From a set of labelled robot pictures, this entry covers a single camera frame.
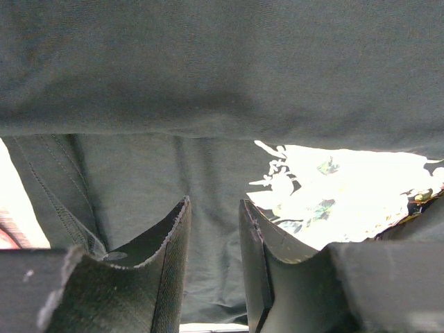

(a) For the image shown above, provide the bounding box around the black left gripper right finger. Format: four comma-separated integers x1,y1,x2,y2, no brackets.
239,200,443,332

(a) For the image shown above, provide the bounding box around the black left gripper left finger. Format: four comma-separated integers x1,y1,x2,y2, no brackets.
1,198,191,332

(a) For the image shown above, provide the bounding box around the black t shirt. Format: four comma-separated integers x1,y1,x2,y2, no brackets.
1,1,443,324

